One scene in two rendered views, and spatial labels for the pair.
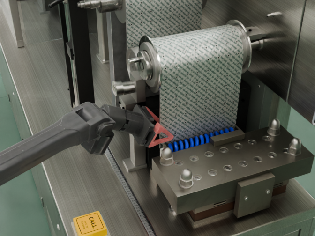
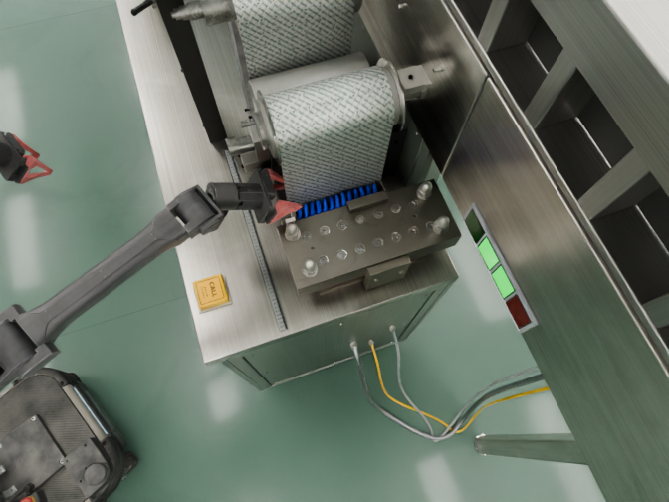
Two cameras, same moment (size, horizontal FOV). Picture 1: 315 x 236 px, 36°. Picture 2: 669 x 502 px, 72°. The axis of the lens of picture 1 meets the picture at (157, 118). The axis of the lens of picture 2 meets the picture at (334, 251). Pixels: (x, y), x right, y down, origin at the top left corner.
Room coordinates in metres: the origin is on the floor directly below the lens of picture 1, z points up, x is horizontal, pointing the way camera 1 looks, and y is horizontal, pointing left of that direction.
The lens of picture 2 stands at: (0.54, -0.13, 1.99)
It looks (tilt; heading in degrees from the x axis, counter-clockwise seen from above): 68 degrees down; 1
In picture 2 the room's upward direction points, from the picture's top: 3 degrees clockwise
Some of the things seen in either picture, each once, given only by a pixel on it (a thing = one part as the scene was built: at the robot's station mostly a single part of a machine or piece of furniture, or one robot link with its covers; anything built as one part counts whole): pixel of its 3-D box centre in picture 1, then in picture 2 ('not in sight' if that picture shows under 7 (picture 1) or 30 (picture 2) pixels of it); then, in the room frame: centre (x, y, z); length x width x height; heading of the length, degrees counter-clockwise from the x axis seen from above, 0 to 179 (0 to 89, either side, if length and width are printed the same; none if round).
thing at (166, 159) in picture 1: (166, 154); (292, 229); (0.97, -0.02, 1.05); 0.04 x 0.04 x 0.04
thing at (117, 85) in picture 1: (117, 88); (232, 146); (1.09, 0.10, 1.18); 0.04 x 0.02 x 0.04; 23
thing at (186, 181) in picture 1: (186, 176); (309, 266); (0.88, -0.07, 1.05); 0.04 x 0.04 x 0.04
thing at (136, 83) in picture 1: (132, 123); (258, 173); (1.11, 0.07, 1.05); 0.06 x 0.05 x 0.31; 113
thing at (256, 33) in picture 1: (251, 32); (412, 78); (1.21, -0.26, 1.28); 0.06 x 0.05 x 0.02; 113
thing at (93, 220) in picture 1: (90, 226); (211, 291); (0.85, 0.17, 0.91); 0.07 x 0.07 x 0.02; 23
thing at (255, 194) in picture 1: (254, 195); (386, 274); (0.91, -0.25, 0.96); 0.10 x 0.03 x 0.11; 113
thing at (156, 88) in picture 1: (149, 64); (269, 128); (1.09, 0.02, 1.25); 0.15 x 0.01 x 0.15; 23
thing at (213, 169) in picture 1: (232, 165); (367, 236); (0.99, -0.20, 1.00); 0.40 x 0.16 x 0.06; 113
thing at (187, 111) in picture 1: (199, 110); (335, 174); (1.08, -0.11, 1.11); 0.23 x 0.01 x 0.18; 113
